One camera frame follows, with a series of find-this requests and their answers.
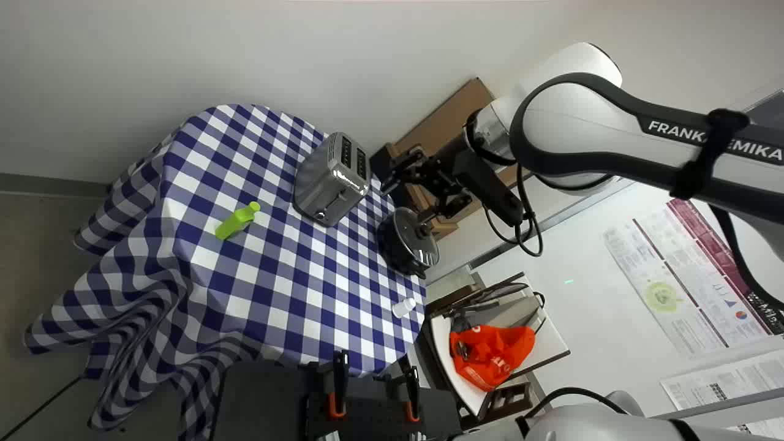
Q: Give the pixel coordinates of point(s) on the black round pot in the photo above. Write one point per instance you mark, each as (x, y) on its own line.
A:
(405, 238)

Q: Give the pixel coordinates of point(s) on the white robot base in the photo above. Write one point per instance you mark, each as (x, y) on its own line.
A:
(588, 418)

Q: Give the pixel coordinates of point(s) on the brown cardboard box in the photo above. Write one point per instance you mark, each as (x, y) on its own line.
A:
(448, 113)

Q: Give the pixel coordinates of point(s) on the silver toaster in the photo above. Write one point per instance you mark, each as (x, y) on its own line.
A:
(327, 184)

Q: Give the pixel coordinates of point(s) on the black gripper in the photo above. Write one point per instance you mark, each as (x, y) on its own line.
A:
(456, 173)

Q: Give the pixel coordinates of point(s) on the green plastic bottle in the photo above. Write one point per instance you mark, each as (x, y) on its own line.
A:
(237, 221)

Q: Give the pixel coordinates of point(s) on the orange plastic bag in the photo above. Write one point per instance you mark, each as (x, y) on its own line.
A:
(490, 356)

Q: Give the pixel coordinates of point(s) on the black box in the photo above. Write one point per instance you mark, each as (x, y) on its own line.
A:
(260, 404)

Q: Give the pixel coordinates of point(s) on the white paper sheet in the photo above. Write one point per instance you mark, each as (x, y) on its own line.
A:
(726, 378)

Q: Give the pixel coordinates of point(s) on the small white object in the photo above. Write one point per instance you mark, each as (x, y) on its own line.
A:
(405, 306)

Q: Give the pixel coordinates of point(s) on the white paper documents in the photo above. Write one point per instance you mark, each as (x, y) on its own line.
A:
(694, 276)

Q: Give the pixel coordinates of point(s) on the dark wooden sticks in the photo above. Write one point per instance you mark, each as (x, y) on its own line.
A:
(482, 295)

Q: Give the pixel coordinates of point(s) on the blue white checkered tablecloth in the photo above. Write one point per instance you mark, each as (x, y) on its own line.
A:
(271, 284)

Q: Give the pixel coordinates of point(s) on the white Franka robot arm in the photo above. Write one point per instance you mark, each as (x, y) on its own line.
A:
(588, 122)

